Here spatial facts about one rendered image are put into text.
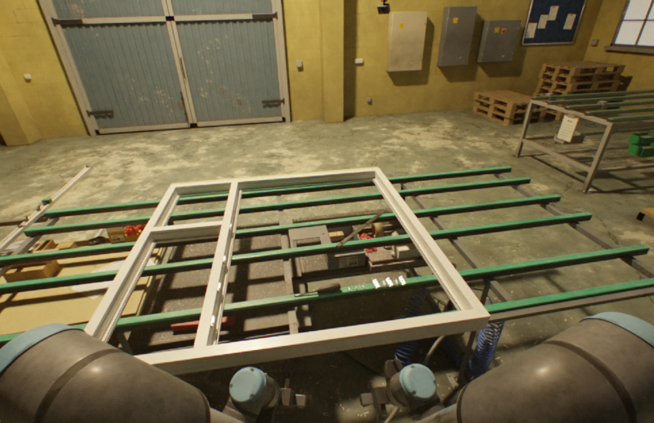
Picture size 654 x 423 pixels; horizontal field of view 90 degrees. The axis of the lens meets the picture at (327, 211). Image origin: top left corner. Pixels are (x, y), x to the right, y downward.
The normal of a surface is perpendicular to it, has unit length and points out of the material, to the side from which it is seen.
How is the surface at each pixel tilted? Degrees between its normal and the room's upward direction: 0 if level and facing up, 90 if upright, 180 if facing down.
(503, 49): 90
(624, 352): 8
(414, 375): 19
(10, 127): 90
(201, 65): 90
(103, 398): 32
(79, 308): 0
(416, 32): 90
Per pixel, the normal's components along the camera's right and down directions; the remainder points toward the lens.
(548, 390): -0.51, -0.52
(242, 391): -0.15, -0.66
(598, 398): -0.02, -0.47
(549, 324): -0.02, -0.87
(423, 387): 0.11, -0.67
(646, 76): -0.98, 0.11
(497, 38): 0.18, 0.49
